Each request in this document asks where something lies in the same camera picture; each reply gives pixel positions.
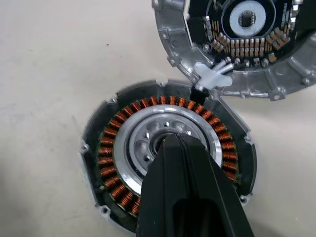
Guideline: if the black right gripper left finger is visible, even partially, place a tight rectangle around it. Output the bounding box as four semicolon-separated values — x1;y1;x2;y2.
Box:
136;134;197;237

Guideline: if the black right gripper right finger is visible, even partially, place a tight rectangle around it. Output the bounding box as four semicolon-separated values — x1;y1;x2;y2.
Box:
178;134;255;237

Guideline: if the silver spoked rotor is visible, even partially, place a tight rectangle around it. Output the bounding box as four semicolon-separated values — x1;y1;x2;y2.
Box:
113;105;223;198

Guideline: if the motor housing with copper coils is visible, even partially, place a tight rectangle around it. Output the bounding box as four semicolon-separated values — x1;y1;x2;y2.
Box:
78;78;257;234

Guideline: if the white wire clip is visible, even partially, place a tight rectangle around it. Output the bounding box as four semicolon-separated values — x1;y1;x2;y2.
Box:
194;63;233;91

